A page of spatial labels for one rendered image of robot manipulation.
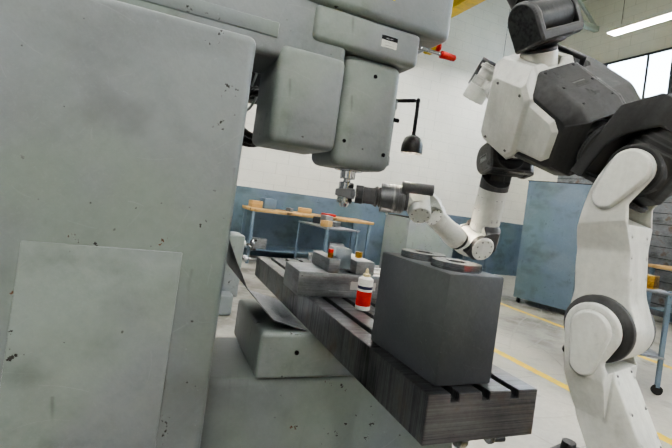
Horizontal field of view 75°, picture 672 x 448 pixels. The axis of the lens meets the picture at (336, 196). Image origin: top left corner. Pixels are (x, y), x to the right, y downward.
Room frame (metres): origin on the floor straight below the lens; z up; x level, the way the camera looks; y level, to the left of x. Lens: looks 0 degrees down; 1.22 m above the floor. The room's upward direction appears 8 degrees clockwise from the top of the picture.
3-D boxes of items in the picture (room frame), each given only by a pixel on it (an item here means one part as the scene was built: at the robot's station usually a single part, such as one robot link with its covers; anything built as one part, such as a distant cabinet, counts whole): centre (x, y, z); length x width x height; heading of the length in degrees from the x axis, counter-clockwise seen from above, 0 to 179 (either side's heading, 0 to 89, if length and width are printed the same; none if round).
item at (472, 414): (1.30, -0.05, 0.89); 1.24 x 0.23 x 0.08; 23
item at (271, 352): (1.36, -0.03, 0.79); 0.50 x 0.35 x 0.12; 113
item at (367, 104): (1.36, -0.02, 1.47); 0.21 x 0.19 x 0.32; 23
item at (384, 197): (1.36, -0.12, 1.23); 0.13 x 0.12 x 0.10; 178
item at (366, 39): (1.35, 0.01, 1.68); 0.34 x 0.24 x 0.10; 113
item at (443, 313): (0.84, -0.21, 1.03); 0.22 x 0.12 x 0.20; 24
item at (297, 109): (1.29, 0.15, 1.47); 0.24 x 0.19 x 0.26; 23
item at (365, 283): (1.17, -0.11, 0.99); 0.04 x 0.04 x 0.11
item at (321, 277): (1.35, -0.06, 0.99); 0.35 x 0.15 x 0.11; 111
